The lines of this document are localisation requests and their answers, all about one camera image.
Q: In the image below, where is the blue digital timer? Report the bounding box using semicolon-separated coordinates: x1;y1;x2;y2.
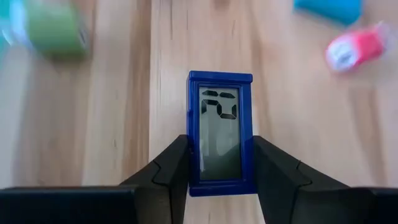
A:
186;70;257;197

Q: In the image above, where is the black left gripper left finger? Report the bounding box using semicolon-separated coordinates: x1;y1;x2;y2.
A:
0;134;190;224

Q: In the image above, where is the teal digital timer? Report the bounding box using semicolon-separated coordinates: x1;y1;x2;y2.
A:
293;0;364;26

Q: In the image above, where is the small beige charger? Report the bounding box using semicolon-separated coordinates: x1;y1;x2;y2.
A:
9;0;91;62

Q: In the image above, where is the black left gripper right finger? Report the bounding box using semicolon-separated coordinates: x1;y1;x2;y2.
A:
253;135;398;224

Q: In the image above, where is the pink charger with white face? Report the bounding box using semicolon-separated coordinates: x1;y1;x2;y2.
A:
325;21;389;74

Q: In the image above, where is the teal translucent plastic bin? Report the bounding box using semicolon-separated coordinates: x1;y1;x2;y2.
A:
0;0;13;60

